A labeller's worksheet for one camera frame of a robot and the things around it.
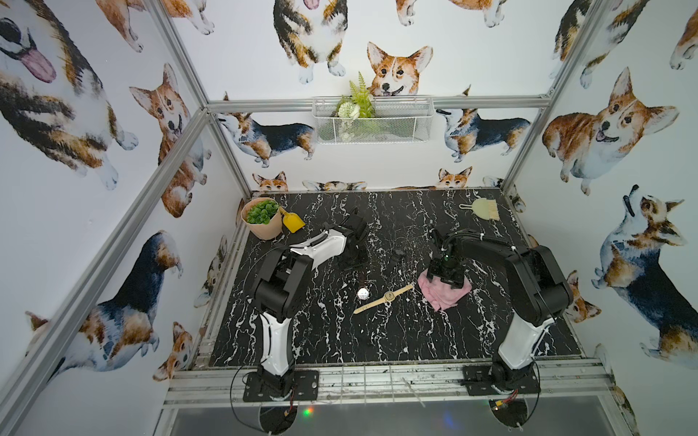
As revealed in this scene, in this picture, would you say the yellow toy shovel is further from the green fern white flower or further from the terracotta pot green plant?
the green fern white flower

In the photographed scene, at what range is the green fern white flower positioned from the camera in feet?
2.68

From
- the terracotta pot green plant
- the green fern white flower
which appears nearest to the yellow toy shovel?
the terracotta pot green plant

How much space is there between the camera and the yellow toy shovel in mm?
1110

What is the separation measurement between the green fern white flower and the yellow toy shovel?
0.40 m
